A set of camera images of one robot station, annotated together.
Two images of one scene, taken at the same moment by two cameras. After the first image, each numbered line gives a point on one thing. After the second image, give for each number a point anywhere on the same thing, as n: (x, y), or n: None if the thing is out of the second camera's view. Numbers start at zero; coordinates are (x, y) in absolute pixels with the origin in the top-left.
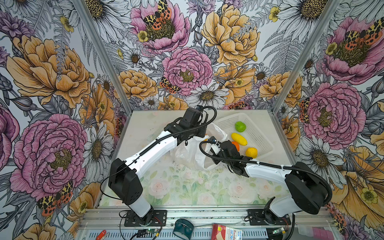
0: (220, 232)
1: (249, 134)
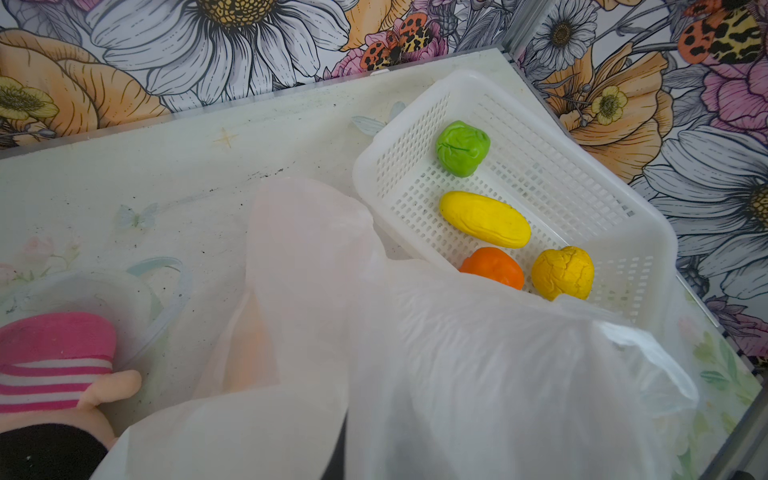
0: None
1: (567, 195)
